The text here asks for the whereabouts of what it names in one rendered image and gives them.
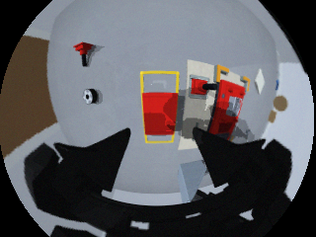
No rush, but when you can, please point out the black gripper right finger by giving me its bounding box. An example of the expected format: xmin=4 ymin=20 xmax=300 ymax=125
xmin=193 ymin=126 xmax=266 ymax=189

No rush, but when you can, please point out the black toy wheel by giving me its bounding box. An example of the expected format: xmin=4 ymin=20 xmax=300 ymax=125
xmin=83 ymin=88 xmax=98 ymax=106

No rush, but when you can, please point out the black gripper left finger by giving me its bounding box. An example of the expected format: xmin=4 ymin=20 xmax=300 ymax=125
xmin=54 ymin=127 xmax=130 ymax=193

